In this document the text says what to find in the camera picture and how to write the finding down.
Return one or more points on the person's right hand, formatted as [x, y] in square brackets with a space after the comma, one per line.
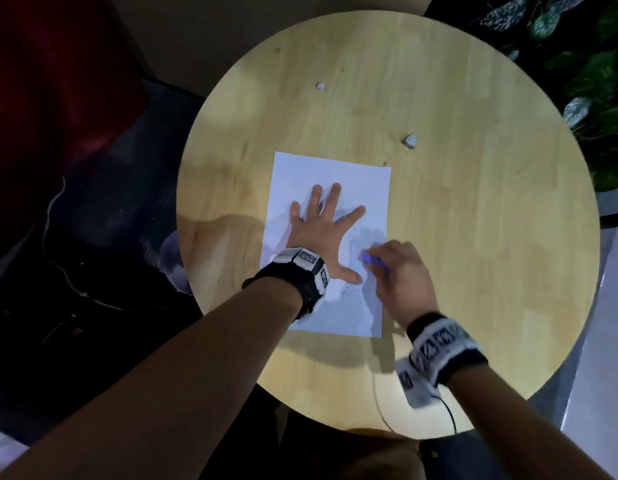
[406, 287]

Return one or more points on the person's left hand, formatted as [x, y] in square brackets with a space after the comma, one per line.
[314, 234]

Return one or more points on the person's right fingers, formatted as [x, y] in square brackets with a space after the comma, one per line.
[386, 249]

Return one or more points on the person's left little finger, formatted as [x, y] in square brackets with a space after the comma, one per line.
[296, 212]

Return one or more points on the person's left thumb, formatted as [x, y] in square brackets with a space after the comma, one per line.
[350, 274]

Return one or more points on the person's left middle finger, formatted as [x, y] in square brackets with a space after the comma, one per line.
[334, 196]

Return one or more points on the purple pen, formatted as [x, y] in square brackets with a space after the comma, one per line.
[373, 259]

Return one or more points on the white paper sheet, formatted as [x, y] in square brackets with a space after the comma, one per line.
[334, 174]

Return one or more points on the person's left forearm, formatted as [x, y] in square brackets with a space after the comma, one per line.
[163, 394]

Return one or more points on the person's right forearm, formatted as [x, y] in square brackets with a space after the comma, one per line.
[519, 429]

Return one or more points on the crumpled clear plastic bag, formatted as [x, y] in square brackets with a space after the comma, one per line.
[172, 262]

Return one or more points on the person's leg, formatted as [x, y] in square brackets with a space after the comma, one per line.
[384, 457]

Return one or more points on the black bag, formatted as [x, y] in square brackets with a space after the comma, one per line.
[103, 254]

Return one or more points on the red chair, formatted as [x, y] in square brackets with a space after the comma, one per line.
[53, 104]

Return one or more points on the green leafy plant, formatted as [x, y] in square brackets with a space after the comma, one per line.
[589, 69]

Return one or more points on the black left wrist camera band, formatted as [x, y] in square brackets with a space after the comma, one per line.
[299, 274]

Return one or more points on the black wrist camera band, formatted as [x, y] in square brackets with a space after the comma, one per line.
[299, 274]
[439, 347]

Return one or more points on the black right wrist camera band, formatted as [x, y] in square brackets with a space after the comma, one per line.
[439, 347]

